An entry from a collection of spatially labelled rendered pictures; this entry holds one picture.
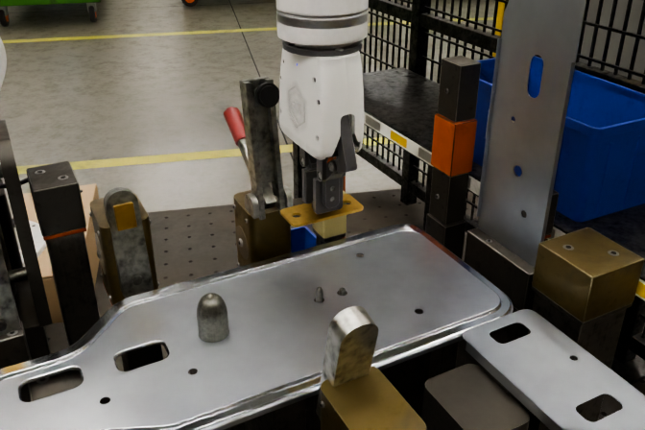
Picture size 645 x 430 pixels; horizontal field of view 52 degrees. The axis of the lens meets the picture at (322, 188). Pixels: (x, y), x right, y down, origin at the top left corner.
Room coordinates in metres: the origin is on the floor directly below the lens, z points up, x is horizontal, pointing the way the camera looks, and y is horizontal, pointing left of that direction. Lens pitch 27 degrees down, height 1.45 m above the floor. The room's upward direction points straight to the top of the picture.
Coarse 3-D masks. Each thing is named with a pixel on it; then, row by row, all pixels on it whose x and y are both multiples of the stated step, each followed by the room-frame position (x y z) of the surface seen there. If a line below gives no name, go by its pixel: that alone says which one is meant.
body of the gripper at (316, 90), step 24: (288, 48) 0.59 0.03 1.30; (336, 48) 0.59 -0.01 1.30; (360, 48) 0.60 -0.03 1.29; (288, 72) 0.62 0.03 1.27; (312, 72) 0.58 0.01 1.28; (336, 72) 0.57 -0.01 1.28; (360, 72) 0.58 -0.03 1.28; (288, 96) 0.62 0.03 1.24; (312, 96) 0.58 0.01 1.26; (336, 96) 0.57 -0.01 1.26; (360, 96) 0.58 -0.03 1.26; (288, 120) 0.62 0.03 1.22; (312, 120) 0.57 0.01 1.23; (336, 120) 0.57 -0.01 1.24; (360, 120) 0.58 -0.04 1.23; (312, 144) 0.57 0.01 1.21; (336, 144) 0.57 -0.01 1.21; (360, 144) 0.58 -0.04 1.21
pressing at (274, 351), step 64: (320, 256) 0.71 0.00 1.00; (384, 256) 0.71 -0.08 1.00; (448, 256) 0.71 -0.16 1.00; (128, 320) 0.58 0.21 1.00; (192, 320) 0.58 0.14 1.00; (256, 320) 0.58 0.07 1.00; (320, 320) 0.58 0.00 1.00; (384, 320) 0.58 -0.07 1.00; (448, 320) 0.58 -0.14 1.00; (0, 384) 0.48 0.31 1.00; (128, 384) 0.48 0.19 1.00; (192, 384) 0.48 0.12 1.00; (256, 384) 0.48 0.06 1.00
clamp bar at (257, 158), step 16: (256, 80) 0.76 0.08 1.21; (272, 80) 0.76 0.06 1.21; (256, 96) 0.72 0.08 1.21; (272, 96) 0.73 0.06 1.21; (256, 112) 0.75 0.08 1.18; (272, 112) 0.75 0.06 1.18; (256, 128) 0.75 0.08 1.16; (272, 128) 0.75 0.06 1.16; (256, 144) 0.74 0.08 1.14; (272, 144) 0.75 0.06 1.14; (256, 160) 0.73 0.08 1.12; (272, 160) 0.75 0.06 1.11; (256, 176) 0.73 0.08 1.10; (272, 176) 0.75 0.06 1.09; (256, 192) 0.73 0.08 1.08
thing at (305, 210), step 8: (312, 200) 0.62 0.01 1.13; (344, 200) 0.63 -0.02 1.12; (352, 200) 0.63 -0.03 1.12; (288, 208) 0.62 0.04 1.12; (296, 208) 0.62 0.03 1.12; (304, 208) 0.62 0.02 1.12; (312, 208) 0.62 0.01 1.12; (344, 208) 0.62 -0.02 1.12; (352, 208) 0.62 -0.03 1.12; (360, 208) 0.62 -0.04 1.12; (288, 216) 0.60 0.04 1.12; (304, 216) 0.60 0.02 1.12; (312, 216) 0.60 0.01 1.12; (320, 216) 0.60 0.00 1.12; (328, 216) 0.60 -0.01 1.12; (336, 216) 0.60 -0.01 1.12; (296, 224) 0.58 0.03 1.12; (304, 224) 0.58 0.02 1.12
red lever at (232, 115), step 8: (224, 112) 0.84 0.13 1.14; (232, 112) 0.84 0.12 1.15; (232, 120) 0.83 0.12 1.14; (240, 120) 0.83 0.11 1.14; (232, 128) 0.82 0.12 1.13; (240, 128) 0.82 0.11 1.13; (232, 136) 0.82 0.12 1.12; (240, 136) 0.81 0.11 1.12; (240, 144) 0.80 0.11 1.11; (248, 160) 0.78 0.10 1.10; (248, 168) 0.78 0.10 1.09; (264, 184) 0.75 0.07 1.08; (264, 192) 0.74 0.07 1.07; (272, 192) 0.75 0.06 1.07; (264, 200) 0.74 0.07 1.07; (272, 200) 0.74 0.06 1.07
